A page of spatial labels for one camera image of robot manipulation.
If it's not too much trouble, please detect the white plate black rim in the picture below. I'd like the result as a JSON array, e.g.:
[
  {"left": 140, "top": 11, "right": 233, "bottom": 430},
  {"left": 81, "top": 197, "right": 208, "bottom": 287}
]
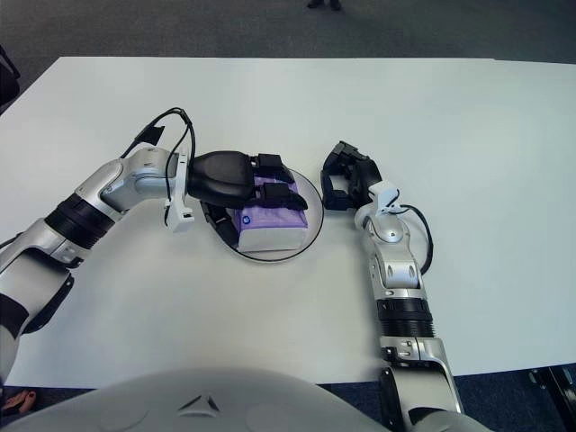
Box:
[{"left": 211, "top": 166, "right": 325, "bottom": 265}]

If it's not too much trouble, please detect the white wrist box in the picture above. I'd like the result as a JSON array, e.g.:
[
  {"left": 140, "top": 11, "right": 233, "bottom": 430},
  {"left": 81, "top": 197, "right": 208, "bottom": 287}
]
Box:
[
  {"left": 162, "top": 142, "right": 195, "bottom": 234},
  {"left": 367, "top": 181, "right": 401, "bottom": 216}
]

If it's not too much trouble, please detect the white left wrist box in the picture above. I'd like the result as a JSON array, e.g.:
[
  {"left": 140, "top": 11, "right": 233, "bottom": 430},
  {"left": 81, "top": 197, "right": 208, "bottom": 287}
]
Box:
[{"left": 162, "top": 142, "right": 195, "bottom": 234}]

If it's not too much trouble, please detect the black office chair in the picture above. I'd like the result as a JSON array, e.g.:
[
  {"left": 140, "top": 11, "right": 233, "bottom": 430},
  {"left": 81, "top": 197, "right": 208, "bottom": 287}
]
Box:
[{"left": 0, "top": 43, "right": 22, "bottom": 116}]

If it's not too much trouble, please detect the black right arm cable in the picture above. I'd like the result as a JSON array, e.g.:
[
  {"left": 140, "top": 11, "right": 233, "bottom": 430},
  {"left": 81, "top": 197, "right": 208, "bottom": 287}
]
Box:
[{"left": 398, "top": 204, "right": 436, "bottom": 275}]

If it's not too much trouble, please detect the purple tissue paper pack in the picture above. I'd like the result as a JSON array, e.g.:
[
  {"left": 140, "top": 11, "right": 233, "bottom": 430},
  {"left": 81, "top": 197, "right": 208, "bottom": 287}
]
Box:
[{"left": 236, "top": 173, "right": 311, "bottom": 252}]

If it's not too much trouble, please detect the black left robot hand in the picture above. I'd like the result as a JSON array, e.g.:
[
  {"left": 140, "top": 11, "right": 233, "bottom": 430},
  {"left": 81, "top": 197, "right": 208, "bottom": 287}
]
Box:
[{"left": 186, "top": 151, "right": 310, "bottom": 247}]

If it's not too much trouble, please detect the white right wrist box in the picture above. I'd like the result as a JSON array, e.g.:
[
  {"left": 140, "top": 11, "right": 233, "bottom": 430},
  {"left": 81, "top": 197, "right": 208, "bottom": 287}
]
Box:
[{"left": 367, "top": 181, "right": 401, "bottom": 216}]

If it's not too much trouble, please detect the black table leg frame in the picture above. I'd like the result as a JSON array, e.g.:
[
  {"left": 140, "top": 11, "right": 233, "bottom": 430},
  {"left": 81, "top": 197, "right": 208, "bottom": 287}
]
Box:
[{"left": 528, "top": 366, "right": 576, "bottom": 418}]

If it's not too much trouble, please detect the bare foot in sandal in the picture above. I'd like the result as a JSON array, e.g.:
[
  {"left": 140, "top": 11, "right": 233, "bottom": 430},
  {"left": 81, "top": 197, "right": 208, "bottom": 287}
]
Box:
[{"left": 2, "top": 389, "right": 37, "bottom": 413}]

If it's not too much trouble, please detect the grey robot torso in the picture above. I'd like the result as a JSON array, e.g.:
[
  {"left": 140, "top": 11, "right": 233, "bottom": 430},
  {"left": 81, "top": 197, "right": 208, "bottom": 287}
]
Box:
[{"left": 0, "top": 366, "right": 496, "bottom": 432}]

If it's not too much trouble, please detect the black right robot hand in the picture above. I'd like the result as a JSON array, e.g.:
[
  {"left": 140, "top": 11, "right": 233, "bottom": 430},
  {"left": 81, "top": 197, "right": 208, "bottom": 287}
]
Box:
[{"left": 319, "top": 141, "right": 383, "bottom": 212}]

